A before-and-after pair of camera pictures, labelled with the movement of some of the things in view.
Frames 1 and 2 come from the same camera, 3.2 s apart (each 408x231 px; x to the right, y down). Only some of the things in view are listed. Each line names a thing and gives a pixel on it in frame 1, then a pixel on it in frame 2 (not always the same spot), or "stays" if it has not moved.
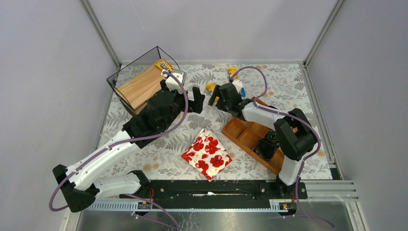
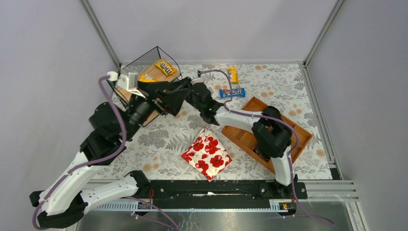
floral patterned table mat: x=285 y=86 stays
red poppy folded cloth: x=207 y=154 stays
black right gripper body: x=218 y=96 -> x=185 y=84
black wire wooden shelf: x=134 y=82 stays
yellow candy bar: x=210 y=86 -> x=146 y=78
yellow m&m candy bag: x=162 y=64 stays
